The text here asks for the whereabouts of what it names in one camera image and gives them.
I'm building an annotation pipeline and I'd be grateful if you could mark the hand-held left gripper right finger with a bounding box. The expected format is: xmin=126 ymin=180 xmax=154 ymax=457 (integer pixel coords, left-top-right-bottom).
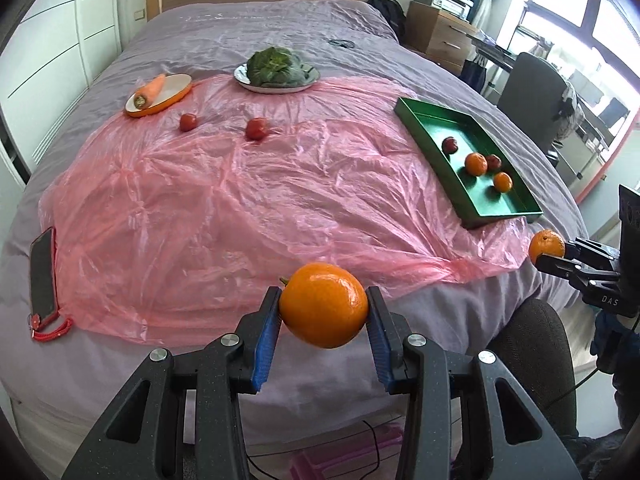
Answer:
xmin=365 ymin=286 xmax=583 ymax=480

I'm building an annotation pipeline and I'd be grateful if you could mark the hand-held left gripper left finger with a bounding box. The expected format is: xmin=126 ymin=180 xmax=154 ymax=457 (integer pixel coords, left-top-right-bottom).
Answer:
xmin=62 ymin=286 xmax=283 ymax=480

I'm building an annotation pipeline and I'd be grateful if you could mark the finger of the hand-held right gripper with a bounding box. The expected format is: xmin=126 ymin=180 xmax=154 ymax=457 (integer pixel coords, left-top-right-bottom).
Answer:
xmin=564 ymin=237 xmax=621 ymax=262
xmin=536 ymin=254 xmax=602 ymax=287

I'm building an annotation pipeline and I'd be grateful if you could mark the green tray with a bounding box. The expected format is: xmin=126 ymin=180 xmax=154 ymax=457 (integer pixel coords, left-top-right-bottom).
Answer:
xmin=393 ymin=96 xmax=544 ymax=231

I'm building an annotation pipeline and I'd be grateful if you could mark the person's right hand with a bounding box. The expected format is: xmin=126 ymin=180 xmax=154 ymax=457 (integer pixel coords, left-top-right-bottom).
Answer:
xmin=591 ymin=310 xmax=640 ymax=376

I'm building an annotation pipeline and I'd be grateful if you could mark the black office chair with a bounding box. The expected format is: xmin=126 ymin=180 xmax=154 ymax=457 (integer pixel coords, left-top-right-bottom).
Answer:
xmin=492 ymin=299 xmax=581 ymax=441

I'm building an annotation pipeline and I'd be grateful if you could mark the pink storage box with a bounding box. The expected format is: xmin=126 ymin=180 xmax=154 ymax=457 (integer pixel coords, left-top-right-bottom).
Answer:
xmin=290 ymin=422 xmax=406 ymax=480

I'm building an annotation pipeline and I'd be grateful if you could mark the cluttered desk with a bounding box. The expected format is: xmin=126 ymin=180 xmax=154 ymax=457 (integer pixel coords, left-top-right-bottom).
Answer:
xmin=470 ymin=30 xmax=613 ymax=181

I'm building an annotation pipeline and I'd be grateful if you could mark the pink plastic sheet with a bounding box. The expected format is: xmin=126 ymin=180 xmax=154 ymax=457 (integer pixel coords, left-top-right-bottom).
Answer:
xmin=37 ymin=72 xmax=556 ymax=346

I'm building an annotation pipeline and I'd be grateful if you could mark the grey chair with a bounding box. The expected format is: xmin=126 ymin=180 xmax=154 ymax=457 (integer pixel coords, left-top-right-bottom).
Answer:
xmin=497 ymin=51 xmax=576 ymax=161

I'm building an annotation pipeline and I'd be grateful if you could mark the black bag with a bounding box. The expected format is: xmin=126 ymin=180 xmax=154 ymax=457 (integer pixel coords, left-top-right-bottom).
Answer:
xmin=460 ymin=57 xmax=488 ymax=93

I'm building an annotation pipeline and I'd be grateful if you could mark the smartphone in red case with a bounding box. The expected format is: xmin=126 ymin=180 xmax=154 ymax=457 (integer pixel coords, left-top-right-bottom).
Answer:
xmin=29 ymin=226 xmax=60 ymax=328

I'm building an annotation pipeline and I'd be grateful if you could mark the wooden nightstand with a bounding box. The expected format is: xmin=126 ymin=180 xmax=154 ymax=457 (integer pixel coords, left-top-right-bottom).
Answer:
xmin=405 ymin=0 xmax=481 ymax=73

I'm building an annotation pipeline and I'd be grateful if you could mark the white round plate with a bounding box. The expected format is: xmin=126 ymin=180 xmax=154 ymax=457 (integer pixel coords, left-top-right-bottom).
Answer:
xmin=233 ymin=62 xmax=321 ymax=94

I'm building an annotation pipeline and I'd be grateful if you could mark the orange oval dish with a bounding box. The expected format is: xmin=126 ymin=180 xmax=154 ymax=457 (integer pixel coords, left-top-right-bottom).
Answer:
xmin=124 ymin=73 xmax=194 ymax=119

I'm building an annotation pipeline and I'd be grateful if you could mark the carrot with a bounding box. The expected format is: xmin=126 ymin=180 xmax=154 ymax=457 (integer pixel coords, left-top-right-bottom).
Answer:
xmin=133 ymin=74 xmax=167 ymax=110

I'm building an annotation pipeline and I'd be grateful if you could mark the green leafy vegetable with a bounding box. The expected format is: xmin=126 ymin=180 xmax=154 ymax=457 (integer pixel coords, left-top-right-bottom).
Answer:
xmin=246 ymin=46 xmax=316 ymax=87

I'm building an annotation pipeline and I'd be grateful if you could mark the black backpack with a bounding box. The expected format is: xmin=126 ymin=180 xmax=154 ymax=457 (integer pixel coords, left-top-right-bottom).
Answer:
xmin=367 ymin=0 xmax=407 ymax=41

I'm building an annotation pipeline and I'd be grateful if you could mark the bed with purple blanket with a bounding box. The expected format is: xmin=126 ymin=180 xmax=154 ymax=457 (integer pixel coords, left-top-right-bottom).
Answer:
xmin=0 ymin=0 xmax=591 ymax=461

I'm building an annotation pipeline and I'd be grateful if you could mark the white wardrobe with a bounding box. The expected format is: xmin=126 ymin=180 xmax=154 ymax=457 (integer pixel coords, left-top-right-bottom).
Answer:
xmin=0 ymin=0 xmax=123 ymax=181

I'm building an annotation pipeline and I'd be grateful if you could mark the thin black cable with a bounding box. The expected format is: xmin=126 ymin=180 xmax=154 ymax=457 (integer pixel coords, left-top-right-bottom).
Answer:
xmin=245 ymin=419 xmax=401 ymax=480

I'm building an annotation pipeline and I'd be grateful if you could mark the red phone lanyard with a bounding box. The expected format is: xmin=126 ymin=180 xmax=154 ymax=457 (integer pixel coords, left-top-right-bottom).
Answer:
xmin=29 ymin=312 xmax=75 ymax=343

